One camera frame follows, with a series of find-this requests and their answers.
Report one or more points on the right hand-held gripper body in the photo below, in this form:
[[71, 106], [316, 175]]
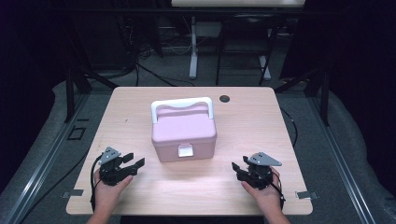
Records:
[[258, 174]]

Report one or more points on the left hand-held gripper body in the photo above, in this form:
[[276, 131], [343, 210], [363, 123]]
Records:
[[113, 172]]

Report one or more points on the person's left hand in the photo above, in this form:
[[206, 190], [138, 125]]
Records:
[[106, 196]]

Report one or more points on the person's right hand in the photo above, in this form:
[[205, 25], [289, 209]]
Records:
[[269, 197]]

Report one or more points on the grey tape strip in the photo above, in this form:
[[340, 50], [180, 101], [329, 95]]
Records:
[[73, 193], [306, 195]]

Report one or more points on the person's dark clothing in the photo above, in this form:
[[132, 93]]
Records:
[[193, 220]]

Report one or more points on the black metal stand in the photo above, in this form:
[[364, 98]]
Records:
[[324, 96], [70, 93]]

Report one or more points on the white standing desk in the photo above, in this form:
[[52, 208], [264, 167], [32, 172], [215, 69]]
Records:
[[193, 46]]

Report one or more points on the black chair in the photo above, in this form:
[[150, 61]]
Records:
[[246, 28]]

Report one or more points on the metal floor rail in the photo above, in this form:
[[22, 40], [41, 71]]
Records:
[[342, 168], [46, 158]]

